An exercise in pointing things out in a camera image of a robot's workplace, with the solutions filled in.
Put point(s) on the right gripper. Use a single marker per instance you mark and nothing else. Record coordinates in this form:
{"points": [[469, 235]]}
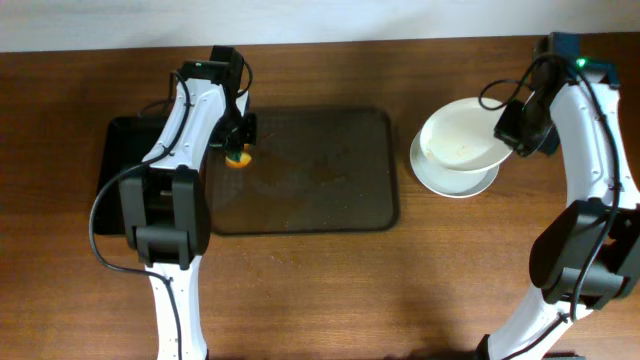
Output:
{"points": [[523, 130]]}

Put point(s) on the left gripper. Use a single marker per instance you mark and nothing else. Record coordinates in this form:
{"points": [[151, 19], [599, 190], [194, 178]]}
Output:
{"points": [[239, 133]]}

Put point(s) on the green yellow sponge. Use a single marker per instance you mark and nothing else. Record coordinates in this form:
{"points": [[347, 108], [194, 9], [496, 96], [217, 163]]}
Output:
{"points": [[238, 159]]}

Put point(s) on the white plate back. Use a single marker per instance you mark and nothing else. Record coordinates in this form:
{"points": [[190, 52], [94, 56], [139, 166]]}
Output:
{"points": [[460, 137]]}

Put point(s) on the white plate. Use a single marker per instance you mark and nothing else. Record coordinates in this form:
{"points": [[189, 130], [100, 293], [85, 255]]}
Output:
{"points": [[460, 137], [445, 182]]}

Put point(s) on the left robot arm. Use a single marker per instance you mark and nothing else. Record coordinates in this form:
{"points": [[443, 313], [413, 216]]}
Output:
{"points": [[165, 212]]}

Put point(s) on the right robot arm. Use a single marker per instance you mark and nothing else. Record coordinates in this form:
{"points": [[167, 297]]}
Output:
{"points": [[589, 255]]}

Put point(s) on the brown large serving tray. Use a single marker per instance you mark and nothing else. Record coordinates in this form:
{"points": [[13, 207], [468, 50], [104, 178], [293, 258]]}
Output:
{"points": [[312, 170]]}

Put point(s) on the black small tray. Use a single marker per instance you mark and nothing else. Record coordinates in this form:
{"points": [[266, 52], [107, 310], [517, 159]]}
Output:
{"points": [[128, 140]]}

